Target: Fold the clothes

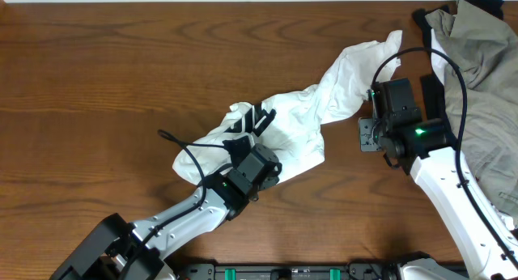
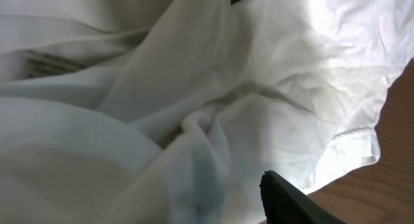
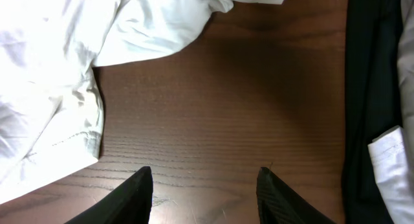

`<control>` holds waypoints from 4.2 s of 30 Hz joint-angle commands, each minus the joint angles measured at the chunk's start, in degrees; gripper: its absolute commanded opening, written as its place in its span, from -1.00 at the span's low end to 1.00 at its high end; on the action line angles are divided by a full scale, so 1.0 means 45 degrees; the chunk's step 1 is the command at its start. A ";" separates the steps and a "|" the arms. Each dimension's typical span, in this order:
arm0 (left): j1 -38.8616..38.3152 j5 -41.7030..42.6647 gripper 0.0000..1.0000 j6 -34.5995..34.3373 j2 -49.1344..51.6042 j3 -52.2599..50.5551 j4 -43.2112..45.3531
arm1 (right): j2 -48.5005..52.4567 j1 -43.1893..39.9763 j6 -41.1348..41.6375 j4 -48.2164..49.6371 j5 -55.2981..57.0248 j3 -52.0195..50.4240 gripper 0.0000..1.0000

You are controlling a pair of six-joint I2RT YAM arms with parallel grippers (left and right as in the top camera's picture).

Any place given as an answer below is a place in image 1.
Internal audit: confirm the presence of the white t-shirt with black print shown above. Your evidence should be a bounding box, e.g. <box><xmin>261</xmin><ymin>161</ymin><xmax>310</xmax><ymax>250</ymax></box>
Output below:
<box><xmin>172</xmin><ymin>30</ymin><xmax>402</xmax><ymax>185</ymax></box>

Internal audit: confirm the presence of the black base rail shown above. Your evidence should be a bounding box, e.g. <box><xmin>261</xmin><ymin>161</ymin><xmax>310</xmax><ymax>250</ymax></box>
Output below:
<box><xmin>177</xmin><ymin>262</ymin><xmax>401</xmax><ymax>280</ymax></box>

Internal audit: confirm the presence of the black cable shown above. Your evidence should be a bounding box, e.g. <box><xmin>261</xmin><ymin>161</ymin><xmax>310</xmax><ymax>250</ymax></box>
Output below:
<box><xmin>117</xmin><ymin>129</ymin><xmax>234</xmax><ymax>280</ymax></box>
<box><xmin>370</xmin><ymin>46</ymin><xmax>518</xmax><ymax>261</ymax></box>

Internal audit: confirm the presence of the olive grey garment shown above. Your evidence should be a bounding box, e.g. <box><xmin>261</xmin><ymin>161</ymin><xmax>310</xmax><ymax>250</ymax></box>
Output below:
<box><xmin>425</xmin><ymin>0</ymin><xmax>517</xmax><ymax>218</ymax></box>

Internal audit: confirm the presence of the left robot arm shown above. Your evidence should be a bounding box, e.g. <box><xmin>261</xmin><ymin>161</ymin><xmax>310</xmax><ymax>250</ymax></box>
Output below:
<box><xmin>51</xmin><ymin>134</ymin><xmax>282</xmax><ymax>280</ymax></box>

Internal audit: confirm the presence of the white garment under pile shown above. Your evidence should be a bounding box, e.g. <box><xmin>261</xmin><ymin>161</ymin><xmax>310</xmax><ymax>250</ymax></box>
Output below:
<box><xmin>431</xmin><ymin>29</ymin><xmax>448</xmax><ymax>86</ymax></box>

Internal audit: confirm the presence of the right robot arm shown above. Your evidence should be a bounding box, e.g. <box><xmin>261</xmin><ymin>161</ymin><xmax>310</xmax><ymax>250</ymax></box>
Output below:
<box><xmin>359</xmin><ymin>78</ymin><xmax>517</xmax><ymax>279</ymax></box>

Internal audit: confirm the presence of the black garment with red tag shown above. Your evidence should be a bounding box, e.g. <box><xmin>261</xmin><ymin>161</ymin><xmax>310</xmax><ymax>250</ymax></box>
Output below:
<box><xmin>411</xmin><ymin>0</ymin><xmax>518</xmax><ymax>240</ymax></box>

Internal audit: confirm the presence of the left black cable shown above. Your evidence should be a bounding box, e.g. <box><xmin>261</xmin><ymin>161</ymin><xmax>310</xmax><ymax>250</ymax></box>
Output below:
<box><xmin>117</xmin><ymin>129</ymin><xmax>234</xmax><ymax>280</ymax></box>

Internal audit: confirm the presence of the right black cable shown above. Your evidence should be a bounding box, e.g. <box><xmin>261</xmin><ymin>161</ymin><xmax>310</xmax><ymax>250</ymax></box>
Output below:
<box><xmin>370</xmin><ymin>46</ymin><xmax>518</xmax><ymax>261</ymax></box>

